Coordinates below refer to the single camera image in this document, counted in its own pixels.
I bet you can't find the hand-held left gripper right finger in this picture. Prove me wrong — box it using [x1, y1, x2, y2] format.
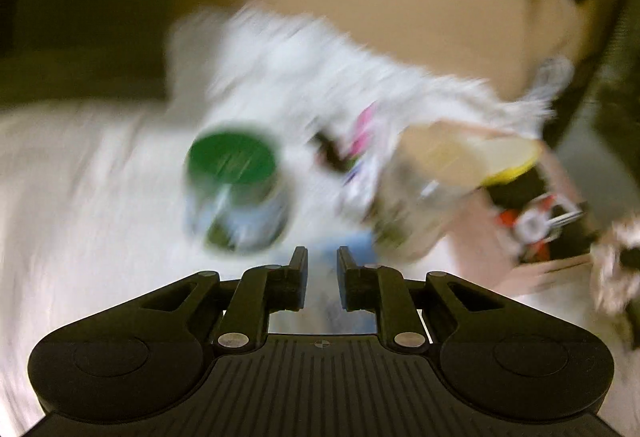
[337, 246, 506, 351]

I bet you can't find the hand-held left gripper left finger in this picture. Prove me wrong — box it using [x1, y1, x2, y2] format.
[135, 246, 309, 351]

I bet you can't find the pink cardboard box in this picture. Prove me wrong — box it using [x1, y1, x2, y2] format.
[400, 122, 608, 298]

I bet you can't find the red white rocket plush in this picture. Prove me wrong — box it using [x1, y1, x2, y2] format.
[492, 193, 586, 250]

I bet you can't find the black round plush toy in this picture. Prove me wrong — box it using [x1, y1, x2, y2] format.
[482, 164, 601, 265]

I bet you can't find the yellow plush toy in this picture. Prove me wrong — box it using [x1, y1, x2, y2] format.
[450, 137, 545, 185]

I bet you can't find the pink floral scrunchie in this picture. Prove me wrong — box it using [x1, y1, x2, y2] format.
[589, 216, 640, 318]

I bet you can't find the white blue wipes packet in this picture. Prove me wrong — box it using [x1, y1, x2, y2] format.
[325, 229, 381, 318]

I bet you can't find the clear jar of beige powder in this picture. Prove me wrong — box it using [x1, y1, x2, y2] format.
[372, 132, 481, 263]

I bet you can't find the green lid glass jar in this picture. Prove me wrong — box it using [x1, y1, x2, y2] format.
[181, 127, 292, 254]

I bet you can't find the small colourful packet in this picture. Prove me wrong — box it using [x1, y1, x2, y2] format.
[315, 102, 386, 212]

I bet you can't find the white fluffy blanket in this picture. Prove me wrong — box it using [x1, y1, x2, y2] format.
[167, 2, 553, 178]

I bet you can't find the white knit blanket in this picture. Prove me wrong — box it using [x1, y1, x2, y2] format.
[0, 101, 640, 437]

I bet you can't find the grey computer case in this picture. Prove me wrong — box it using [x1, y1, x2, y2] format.
[547, 0, 640, 238]

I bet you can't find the white cable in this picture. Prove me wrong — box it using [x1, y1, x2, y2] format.
[527, 0, 578, 110]

